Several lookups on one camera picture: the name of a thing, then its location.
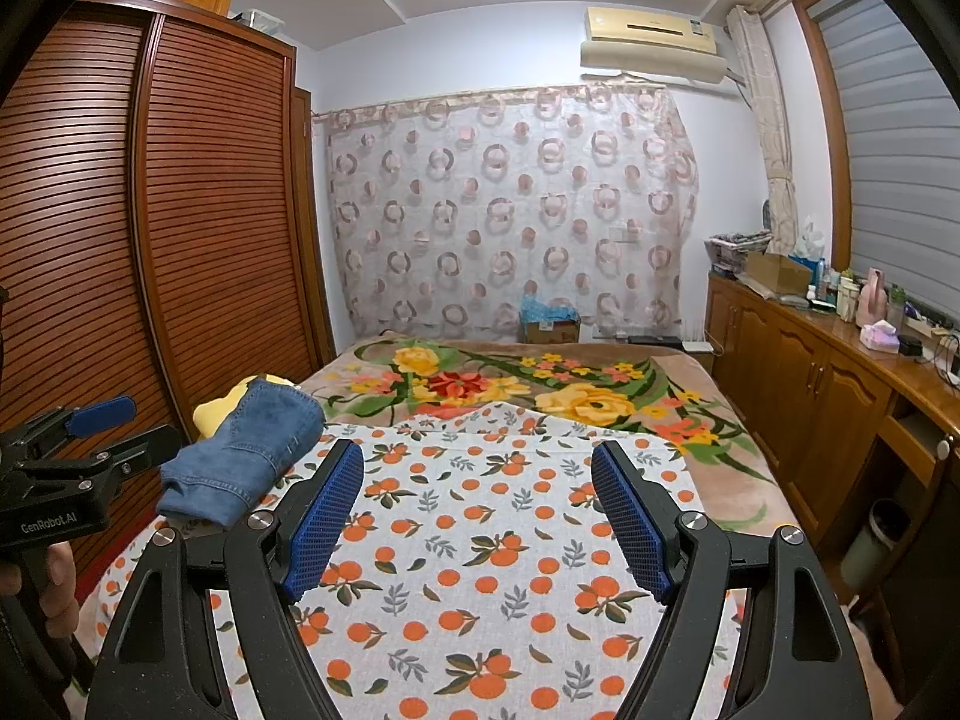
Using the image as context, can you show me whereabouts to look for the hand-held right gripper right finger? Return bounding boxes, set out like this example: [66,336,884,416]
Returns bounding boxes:
[590,440,871,720]

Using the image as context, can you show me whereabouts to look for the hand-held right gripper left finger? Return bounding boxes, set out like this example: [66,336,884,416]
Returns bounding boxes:
[86,439,368,720]

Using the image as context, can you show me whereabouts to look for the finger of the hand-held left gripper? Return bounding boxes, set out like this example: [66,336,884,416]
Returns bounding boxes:
[15,424,184,497]
[0,396,138,460]

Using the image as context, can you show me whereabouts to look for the blue denim pants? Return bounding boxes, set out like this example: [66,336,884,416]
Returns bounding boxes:
[159,379,325,526]

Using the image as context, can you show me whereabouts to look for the person's left hand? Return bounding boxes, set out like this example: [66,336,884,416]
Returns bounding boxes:
[0,540,81,642]

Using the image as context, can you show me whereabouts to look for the yellow plush toy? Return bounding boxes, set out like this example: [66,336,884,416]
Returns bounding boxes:
[193,373,301,440]

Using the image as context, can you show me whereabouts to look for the floral blanket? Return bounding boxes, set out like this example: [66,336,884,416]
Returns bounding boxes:
[300,337,811,541]

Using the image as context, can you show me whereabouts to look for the orange fruit print bedsheet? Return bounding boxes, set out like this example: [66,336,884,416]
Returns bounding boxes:
[97,401,751,720]

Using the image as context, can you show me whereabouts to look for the wooden slatted wardrobe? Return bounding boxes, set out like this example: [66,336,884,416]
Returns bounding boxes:
[0,0,335,593]

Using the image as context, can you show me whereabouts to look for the small cardboard box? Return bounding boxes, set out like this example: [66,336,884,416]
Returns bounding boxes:
[521,315,580,346]

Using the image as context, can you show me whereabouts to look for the wooden sideboard cabinet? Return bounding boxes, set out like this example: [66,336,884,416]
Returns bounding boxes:
[705,270,960,661]

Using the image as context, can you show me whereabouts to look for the grey trash bin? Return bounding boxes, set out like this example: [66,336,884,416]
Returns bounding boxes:
[840,499,912,593]

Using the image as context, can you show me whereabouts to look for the open cardboard box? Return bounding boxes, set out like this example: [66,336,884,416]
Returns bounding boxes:
[742,251,811,297]

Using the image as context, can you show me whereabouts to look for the stack of newspapers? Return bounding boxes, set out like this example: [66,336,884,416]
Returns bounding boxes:
[705,232,772,278]

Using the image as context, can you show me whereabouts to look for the circle pattern curtain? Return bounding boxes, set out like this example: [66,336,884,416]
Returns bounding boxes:
[319,82,700,346]

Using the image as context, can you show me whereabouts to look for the pink bottle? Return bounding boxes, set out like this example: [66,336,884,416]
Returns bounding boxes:
[859,268,890,323]

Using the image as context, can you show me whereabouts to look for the white plastic bag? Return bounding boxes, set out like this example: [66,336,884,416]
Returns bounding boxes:
[795,216,827,263]

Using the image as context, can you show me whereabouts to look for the clear plastic storage box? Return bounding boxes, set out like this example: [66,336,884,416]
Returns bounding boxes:
[232,7,286,35]

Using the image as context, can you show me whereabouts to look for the beige window curtain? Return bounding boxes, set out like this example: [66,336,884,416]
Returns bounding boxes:
[726,6,800,256]

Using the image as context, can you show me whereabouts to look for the grey window blind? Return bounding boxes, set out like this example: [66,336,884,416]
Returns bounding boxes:
[814,0,960,316]

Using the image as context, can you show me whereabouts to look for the beige air conditioner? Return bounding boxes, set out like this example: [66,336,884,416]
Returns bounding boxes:
[579,6,728,83]

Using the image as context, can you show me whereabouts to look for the black cables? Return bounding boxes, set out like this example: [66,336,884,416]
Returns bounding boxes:
[930,330,960,383]

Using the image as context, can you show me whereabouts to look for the wooden window frame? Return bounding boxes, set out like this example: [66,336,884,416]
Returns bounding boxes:
[791,0,856,271]

